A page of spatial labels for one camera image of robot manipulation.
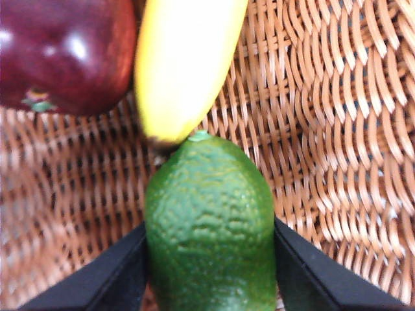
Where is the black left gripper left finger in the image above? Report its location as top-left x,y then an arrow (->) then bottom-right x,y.
19,222 -> 150,311

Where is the dark red apple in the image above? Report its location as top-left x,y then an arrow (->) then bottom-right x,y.
0,0 -> 137,116

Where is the brown wicker basket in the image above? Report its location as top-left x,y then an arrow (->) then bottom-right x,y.
0,0 -> 415,311

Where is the green avocado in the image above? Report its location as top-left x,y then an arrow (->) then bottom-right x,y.
144,130 -> 278,311

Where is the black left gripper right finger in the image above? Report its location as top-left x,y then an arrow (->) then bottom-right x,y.
274,216 -> 406,311

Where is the yellow banana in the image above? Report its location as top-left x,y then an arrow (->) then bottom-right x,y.
134,0 -> 249,145

